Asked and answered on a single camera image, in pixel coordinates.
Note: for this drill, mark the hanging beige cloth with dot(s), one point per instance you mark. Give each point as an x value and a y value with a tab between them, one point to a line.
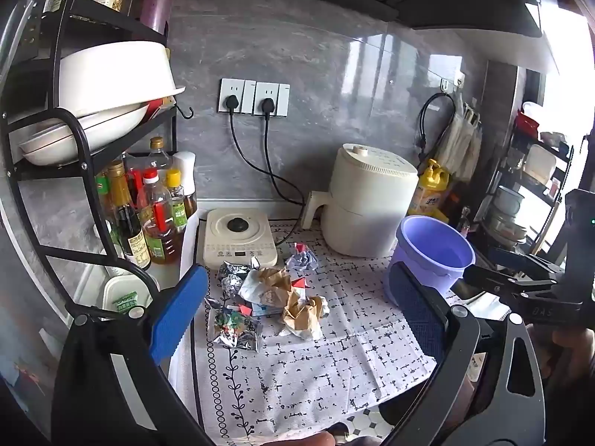
460	144

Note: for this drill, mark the silver foil wrapper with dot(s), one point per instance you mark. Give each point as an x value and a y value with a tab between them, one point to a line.
234	272

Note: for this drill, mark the white wall socket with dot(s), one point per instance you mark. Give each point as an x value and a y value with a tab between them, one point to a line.
272	90
232	88

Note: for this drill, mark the black dish rack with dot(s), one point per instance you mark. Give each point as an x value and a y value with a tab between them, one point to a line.
562	158

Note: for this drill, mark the stack of bowls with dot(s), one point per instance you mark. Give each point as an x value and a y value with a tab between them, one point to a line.
506	216

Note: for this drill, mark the yellow cap green label bottle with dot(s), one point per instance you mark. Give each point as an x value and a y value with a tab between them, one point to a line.
178	213

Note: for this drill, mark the person's right hand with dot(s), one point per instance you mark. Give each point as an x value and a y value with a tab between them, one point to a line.
576	353

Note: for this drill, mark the silver snack packet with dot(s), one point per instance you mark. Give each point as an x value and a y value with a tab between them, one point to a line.
232	327

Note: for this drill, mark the red white paper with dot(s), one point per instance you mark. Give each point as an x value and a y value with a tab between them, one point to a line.
302	260

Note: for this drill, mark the pink plastic bottle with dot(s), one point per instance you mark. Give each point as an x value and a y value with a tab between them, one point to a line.
155	7

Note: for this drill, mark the white air fryer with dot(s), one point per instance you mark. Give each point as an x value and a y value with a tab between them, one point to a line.
367	204

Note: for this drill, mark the tall gold cap bottle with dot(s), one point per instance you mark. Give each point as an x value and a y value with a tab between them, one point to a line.
159	158

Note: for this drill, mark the red cap oil bottle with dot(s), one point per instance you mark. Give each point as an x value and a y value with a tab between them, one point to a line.
160	237

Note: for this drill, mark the large white basin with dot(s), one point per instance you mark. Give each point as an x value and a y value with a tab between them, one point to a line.
116	74

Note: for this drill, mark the purple plastic bucket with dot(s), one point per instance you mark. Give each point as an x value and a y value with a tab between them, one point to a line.
432	251

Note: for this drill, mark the small red white carton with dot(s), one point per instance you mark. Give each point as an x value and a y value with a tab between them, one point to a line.
300	285

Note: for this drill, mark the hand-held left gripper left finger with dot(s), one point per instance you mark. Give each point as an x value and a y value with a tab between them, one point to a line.
179	316

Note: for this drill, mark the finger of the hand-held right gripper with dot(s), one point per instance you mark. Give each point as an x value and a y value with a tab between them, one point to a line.
506	283
530	262

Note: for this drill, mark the white container green label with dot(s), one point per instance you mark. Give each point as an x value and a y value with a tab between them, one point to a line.
125	295

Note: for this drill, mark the red label sauce bottle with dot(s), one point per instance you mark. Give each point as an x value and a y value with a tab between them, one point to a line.
134	186

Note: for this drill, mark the white deep plate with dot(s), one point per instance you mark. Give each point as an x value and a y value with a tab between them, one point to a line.
107	125
56	151

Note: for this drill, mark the white spray oil bottle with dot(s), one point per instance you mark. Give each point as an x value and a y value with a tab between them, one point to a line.
185	167

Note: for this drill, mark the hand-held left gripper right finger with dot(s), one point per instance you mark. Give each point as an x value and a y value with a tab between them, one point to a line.
416	311

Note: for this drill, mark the crumpled paper food wrapper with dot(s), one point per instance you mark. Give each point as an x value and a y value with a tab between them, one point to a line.
262	285

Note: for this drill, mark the white induction cooker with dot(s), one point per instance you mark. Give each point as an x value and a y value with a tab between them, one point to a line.
239	241

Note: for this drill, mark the yellow dish soap bottle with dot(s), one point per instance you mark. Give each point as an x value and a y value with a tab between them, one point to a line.
430	195

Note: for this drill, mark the white wall hook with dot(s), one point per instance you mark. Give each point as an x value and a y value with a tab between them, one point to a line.
448	81

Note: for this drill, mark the crumpled brown paper bag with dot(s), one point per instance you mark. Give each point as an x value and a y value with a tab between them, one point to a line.
302	311

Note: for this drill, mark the white blue medicine box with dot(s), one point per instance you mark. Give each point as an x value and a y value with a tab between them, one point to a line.
262	311

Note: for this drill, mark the red bowl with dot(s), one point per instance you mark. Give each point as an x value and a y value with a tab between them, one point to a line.
527	123

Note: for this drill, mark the black white patterned mat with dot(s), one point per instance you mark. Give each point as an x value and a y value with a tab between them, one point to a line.
325	357

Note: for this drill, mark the white storage container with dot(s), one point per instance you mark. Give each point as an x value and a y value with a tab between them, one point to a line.
540	165

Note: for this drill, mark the black kitchen shelf rack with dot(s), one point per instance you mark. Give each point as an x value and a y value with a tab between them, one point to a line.
74	125

